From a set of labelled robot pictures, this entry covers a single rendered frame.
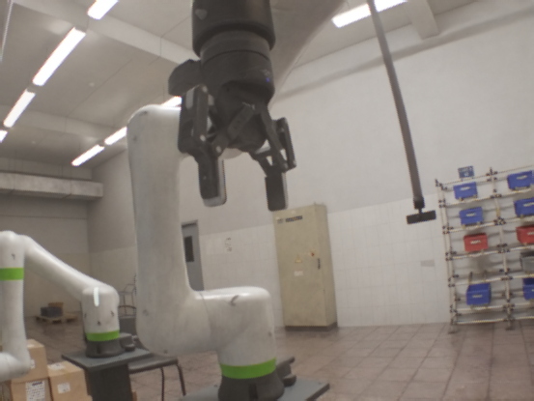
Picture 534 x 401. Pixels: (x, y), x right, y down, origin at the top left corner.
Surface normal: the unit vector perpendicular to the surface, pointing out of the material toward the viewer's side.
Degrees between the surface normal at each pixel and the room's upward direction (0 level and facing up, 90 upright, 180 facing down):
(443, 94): 90
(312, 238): 90
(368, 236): 90
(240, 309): 85
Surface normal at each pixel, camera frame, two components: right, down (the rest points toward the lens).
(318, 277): -0.61, -0.04
